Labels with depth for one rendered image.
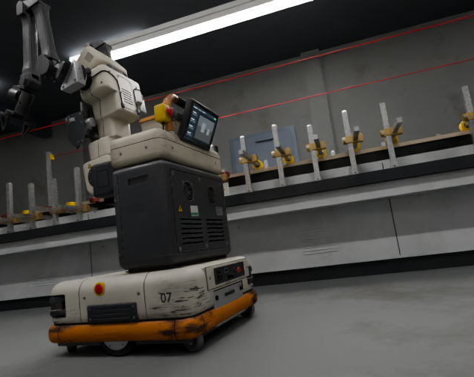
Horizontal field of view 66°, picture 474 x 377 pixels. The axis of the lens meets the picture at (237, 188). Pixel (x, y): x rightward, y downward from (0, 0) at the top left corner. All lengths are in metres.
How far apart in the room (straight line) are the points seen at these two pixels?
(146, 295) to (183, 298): 0.15
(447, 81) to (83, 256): 5.53
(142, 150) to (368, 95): 5.22
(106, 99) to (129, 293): 0.93
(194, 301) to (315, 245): 1.64
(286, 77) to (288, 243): 4.18
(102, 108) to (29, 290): 2.50
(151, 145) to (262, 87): 5.25
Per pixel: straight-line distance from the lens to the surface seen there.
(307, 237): 2.78
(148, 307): 1.34
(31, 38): 2.12
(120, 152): 1.49
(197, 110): 1.57
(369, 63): 6.51
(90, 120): 1.85
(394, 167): 2.58
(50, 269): 3.83
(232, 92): 6.68
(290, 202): 2.60
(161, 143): 1.39
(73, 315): 1.58
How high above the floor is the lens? 0.34
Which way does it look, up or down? 9 degrees up
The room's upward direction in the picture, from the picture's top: 7 degrees counter-clockwise
